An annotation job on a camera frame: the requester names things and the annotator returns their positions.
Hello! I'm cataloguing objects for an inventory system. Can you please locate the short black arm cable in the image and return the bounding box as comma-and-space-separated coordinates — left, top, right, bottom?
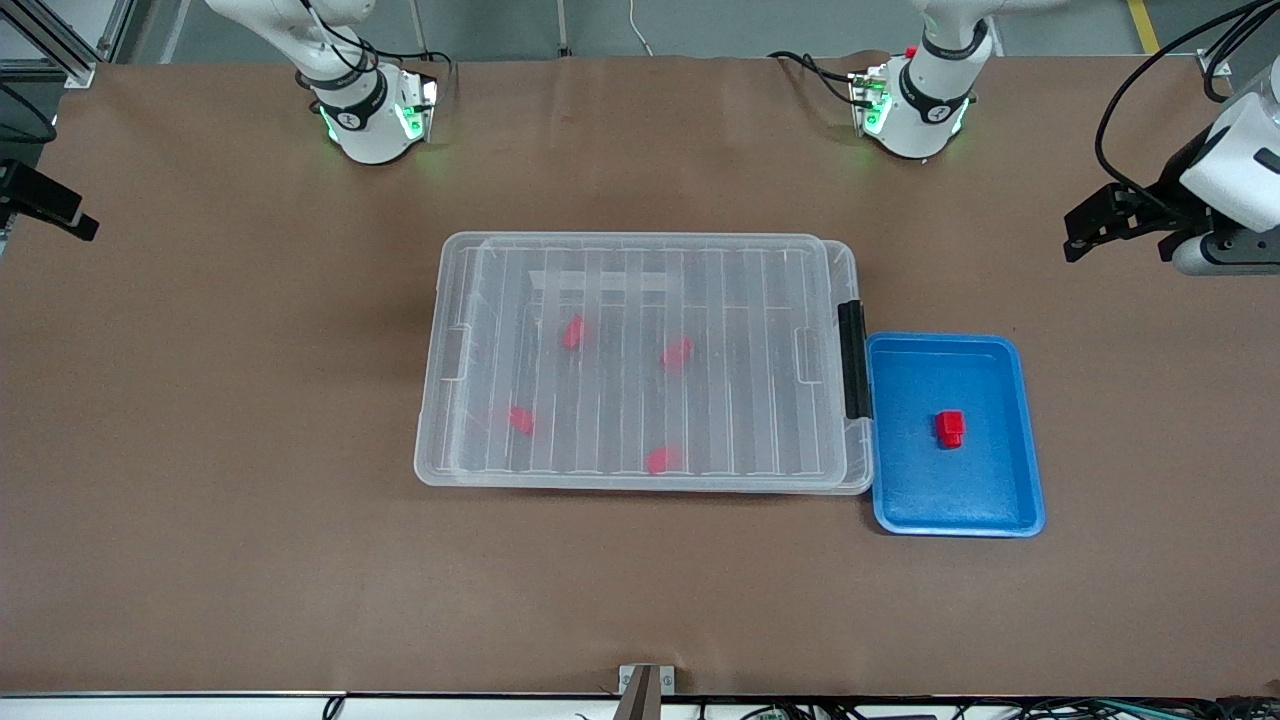
1203, 0, 1280, 103

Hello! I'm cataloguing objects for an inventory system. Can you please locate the clear plastic box lid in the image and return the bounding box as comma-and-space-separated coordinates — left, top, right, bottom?
414, 232, 852, 491

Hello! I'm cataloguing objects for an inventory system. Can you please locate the grey metal table bracket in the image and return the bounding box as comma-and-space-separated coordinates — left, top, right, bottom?
617, 664, 677, 720

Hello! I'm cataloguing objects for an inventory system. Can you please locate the blue plastic tray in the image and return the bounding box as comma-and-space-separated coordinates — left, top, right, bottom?
865, 332, 1047, 539

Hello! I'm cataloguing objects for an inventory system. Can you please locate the long black arm cable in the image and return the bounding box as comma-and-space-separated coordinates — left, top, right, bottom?
1094, 0, 1280, 187

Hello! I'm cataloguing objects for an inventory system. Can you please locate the black looped cable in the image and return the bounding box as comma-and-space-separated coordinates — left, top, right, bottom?
0, 84, 59, 144

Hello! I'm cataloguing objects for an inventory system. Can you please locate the aluminium frame profile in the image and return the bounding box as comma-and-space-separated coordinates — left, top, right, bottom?
0, 0, 137, 90
1196, 0, 1280, 80

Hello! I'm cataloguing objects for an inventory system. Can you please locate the black base cable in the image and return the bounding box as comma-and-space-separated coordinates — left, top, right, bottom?
298, 0, 454, 83
767, 50, 867, 107

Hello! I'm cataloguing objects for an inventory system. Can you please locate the clear plastic storage box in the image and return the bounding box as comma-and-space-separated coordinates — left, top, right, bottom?
440, 232, 877, 497

